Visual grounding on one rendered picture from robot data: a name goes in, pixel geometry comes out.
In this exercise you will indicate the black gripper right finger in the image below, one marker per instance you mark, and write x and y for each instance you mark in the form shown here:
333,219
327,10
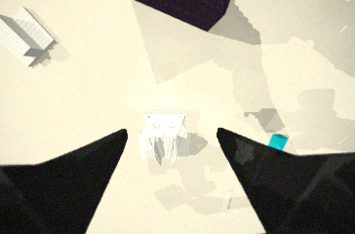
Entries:
276,182

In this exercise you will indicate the teal rectangular block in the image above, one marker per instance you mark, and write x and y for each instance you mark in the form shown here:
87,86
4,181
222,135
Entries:
278,141

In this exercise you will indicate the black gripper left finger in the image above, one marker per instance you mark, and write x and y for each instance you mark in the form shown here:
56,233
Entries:
62,194

